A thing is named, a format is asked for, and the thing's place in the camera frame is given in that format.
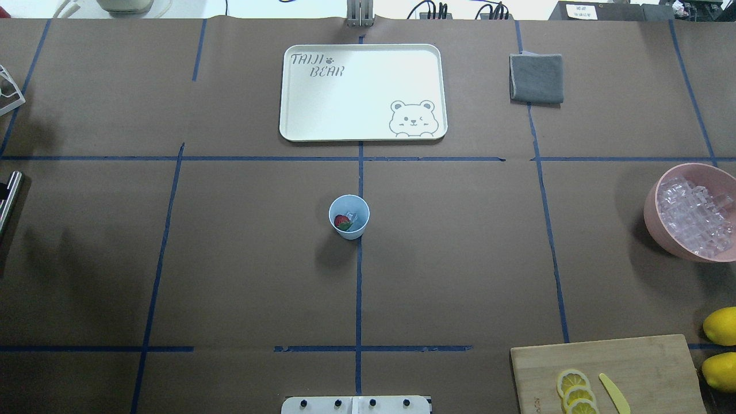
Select yellow plastic knife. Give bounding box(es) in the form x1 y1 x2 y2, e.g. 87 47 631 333
599 373 631 414

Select lemon slices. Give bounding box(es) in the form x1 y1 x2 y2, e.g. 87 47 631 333
555 369 600 413

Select light blue cup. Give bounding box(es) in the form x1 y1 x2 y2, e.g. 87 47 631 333
328 194 371 240

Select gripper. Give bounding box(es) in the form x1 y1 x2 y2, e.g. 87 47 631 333
0 183 9 202

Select grey folded cloth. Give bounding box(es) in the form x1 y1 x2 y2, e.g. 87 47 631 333
508 51 565 105

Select steel muddler black handle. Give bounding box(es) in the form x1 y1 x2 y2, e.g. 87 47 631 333
1 170 24 237

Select red strawberry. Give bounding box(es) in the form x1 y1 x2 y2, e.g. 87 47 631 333
333 214 353 232

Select black box with label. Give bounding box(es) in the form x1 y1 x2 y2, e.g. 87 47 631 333
549 1 675 22

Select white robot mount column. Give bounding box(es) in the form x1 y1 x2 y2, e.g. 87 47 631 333
281 395 433 413

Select clear cup rack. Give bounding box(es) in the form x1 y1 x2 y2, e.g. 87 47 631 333
1 65 26 116

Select aluminium frame post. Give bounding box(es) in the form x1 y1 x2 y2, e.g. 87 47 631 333
346 0 375 27

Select yellow lemon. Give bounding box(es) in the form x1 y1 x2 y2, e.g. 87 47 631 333
701 352 735 393
702 306 735 347

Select cream bear tray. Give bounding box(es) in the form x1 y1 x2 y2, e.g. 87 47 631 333
279 44 449 143

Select wooden cutting board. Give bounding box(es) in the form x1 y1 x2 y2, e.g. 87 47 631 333
510 335 706 413

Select pink bowl of ice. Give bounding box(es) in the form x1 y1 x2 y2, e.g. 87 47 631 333
643 163 735 263

